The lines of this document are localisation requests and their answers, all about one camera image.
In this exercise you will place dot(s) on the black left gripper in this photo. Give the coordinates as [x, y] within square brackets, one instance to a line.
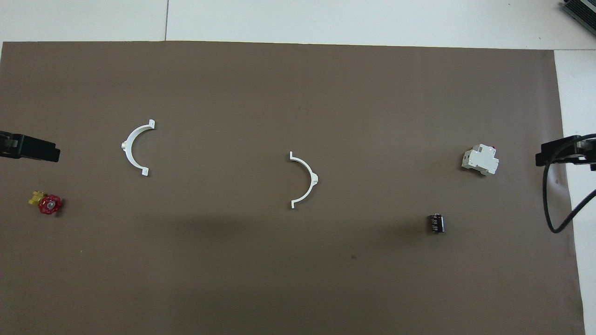
[28, 148]

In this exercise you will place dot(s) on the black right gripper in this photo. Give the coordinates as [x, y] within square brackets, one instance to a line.
[568, 157]

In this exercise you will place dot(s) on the red and yellow valve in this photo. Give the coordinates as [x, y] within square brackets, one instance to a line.
[49, 204]

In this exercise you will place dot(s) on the white circuit breaker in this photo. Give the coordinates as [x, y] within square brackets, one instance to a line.
[480, 160]

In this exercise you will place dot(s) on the black cylindrical capacitor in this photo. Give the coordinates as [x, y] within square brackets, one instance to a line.
[436, 223]

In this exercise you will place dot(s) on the grey ribbed device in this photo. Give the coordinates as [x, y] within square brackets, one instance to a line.
[582, 8]

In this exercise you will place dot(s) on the brown table mat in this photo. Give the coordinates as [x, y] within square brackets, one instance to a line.
[260, 260]

